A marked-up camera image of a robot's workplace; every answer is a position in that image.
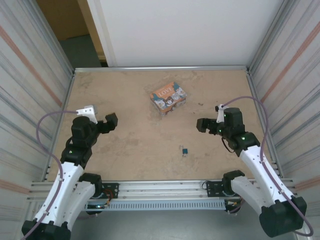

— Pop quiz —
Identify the orange LOVE tin box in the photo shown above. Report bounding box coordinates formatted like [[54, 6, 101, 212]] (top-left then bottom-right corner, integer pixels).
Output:
[[149, 81, 189, 118]]

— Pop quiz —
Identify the aluminium table side bar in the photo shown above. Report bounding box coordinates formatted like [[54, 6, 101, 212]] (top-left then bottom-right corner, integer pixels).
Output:
[[46, 71, 77, 181], [246, 69, 285, 180]]

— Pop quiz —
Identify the aluminium table edge bar long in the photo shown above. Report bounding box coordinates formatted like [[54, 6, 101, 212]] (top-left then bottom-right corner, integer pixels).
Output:
[[73, 65, 251, 74]]

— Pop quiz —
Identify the brown cardboard panel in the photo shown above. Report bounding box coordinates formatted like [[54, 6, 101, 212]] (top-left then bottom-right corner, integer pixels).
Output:
[[36, 0, 90, 41]]

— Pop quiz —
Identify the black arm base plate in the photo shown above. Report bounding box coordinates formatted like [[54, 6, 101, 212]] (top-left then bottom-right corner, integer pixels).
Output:
[[202, 179, 241, 198], [99, 182, 120, 200]]

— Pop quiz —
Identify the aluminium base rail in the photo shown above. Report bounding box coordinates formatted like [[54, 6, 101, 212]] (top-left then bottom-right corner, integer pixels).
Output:
[[26, 177, 300, 202]]

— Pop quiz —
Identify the grey slotted cable duct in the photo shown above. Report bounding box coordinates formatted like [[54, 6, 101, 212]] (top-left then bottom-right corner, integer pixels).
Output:
[[83, 201, 226, 212]]

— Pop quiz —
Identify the white door frame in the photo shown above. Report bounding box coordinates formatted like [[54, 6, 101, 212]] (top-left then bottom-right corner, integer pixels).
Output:
[[86, 0, 118, 68]]

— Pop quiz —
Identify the aluminium frame upright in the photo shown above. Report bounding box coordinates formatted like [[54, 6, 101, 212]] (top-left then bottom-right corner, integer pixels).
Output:
[[248, 0, 296, 73], [26, 0, 76, 75]]

